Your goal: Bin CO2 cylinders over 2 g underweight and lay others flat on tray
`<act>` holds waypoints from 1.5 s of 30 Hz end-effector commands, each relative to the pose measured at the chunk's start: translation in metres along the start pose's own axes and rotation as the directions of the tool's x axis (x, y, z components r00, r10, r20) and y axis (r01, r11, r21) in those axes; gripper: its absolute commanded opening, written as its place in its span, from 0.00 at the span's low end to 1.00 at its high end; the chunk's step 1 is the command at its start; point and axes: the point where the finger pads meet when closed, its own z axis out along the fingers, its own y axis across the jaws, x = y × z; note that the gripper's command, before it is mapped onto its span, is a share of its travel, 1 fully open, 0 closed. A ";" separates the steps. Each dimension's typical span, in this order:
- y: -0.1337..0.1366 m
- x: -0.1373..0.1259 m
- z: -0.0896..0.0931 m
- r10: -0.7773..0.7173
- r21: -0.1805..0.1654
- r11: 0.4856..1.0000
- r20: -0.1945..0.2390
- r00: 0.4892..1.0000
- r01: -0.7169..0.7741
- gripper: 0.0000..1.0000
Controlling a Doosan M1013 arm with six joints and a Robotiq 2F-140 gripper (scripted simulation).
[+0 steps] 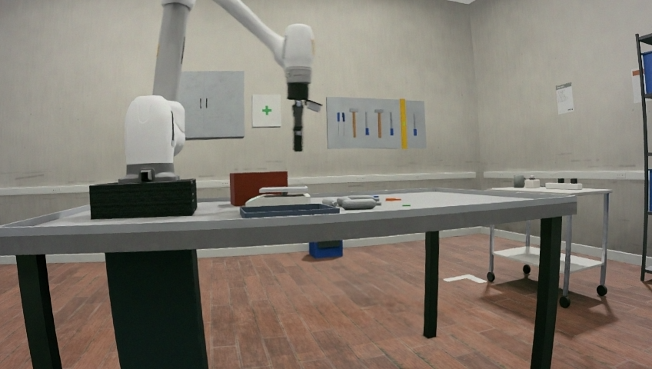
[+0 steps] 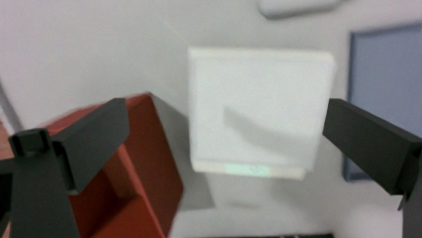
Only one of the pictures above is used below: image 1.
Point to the red open box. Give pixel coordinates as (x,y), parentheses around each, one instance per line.
(246,185)

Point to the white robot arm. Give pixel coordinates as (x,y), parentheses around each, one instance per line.
(150,124)

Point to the white digital scale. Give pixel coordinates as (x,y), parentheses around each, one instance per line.
(278,199)

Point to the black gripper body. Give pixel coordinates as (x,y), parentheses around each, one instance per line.
(296,91)

